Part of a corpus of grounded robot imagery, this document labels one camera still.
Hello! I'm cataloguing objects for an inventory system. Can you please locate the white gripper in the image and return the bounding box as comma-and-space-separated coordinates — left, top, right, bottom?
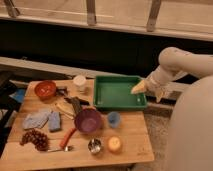
131, 73, 170, 103

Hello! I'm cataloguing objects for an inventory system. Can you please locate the metal spoon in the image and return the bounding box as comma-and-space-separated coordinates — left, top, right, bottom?
47, 146, 74, 152

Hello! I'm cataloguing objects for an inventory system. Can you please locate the purple bowl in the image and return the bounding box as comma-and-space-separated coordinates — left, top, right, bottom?
74, 108, 103, 134

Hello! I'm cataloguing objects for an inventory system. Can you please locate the white plastic cup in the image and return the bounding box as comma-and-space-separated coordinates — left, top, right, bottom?
73, 75, 87, 93

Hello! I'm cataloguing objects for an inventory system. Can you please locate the blue sponge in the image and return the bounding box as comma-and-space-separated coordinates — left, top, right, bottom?
48, 112, 61, 132

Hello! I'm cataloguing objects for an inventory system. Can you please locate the blue small cup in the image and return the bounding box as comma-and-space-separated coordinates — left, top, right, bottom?
107, 111, 121, 128

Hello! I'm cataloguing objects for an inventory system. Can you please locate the grey blue cloth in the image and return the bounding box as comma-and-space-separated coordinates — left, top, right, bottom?
22, 109, 52, 130

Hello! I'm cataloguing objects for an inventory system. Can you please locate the green plastic tray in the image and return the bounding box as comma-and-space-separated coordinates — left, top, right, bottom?
93, 76, 147, 111

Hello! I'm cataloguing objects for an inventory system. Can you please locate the yellow round candle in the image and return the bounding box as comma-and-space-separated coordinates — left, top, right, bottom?
107, 136, 122, 153

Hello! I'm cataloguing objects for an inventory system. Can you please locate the black clip object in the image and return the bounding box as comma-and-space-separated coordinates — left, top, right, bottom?
56, 86, 68, 96

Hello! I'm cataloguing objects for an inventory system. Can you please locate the dark brush tool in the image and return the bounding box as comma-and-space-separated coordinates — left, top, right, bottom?
65, 97, 90, 114

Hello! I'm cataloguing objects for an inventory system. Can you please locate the bunch of dark grapes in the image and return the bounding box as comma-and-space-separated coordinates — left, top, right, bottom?
20, 129, 49, 151

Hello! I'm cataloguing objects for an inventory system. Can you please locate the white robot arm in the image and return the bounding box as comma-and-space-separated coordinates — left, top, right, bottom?
131, 47, 213, 171

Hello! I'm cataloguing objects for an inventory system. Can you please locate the blue object beside table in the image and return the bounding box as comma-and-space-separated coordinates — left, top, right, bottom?
11, 88, 26, 103

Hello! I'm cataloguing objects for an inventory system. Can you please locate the wooden brush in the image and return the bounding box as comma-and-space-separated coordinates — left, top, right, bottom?
55, 102, 75, 119

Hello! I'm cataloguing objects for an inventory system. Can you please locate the small metal cup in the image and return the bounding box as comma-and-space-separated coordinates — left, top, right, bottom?
88, 138, 102, 155

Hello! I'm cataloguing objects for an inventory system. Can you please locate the red bowl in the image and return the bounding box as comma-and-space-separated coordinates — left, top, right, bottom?
34, 80, 56, 100

